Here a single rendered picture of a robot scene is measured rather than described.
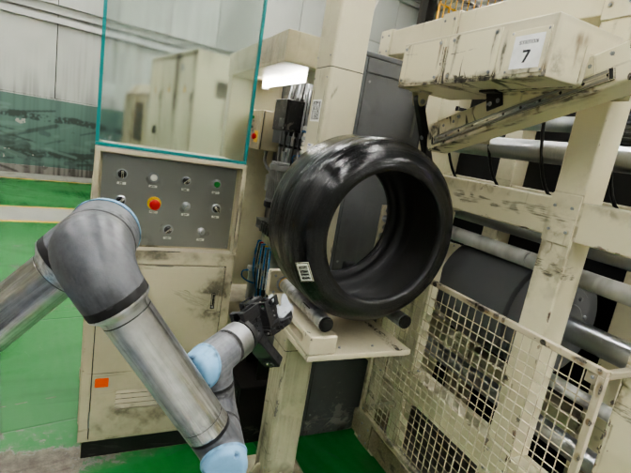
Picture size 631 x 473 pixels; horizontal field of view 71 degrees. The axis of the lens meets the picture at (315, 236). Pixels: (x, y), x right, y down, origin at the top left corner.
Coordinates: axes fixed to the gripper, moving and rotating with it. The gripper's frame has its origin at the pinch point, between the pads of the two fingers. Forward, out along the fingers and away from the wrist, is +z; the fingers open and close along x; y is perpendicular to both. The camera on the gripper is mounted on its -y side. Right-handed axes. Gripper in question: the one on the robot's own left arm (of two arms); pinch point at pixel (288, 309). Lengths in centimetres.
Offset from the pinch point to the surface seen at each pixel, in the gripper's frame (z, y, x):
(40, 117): 465, 209, 744
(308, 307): 21.8, -8.2, 7.2
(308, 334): 14.2, -13.6, 4.7
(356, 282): 51, -11, 3
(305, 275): 12.8, 4.6, 0.5
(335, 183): 17.8, 27.5, -11.5
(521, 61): 39, 48, -58
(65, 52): 515, 317, 693
